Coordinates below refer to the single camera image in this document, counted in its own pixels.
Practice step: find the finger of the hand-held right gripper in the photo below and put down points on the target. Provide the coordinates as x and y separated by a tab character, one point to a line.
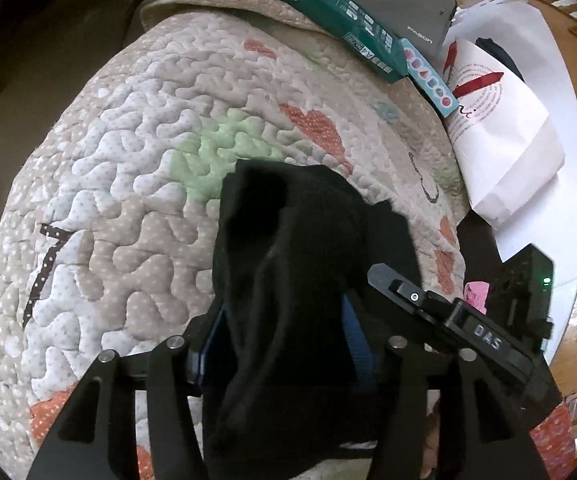
403	292

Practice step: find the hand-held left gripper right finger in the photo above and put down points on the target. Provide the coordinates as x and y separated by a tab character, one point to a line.
356	335

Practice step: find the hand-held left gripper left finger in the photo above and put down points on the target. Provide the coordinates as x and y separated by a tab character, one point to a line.
208	345

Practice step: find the black pants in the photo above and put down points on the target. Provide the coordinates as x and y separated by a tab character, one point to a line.
288	270

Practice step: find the pink striped garment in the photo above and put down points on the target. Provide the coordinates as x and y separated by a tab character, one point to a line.
476	297

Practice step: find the patchwork heart quilted blanket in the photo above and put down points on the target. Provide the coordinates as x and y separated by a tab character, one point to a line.
118	185

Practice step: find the long light-blue patterned box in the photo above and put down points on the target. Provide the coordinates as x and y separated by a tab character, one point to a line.
428	77

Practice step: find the green paper ream pack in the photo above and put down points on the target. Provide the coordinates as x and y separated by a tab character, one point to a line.
328	10

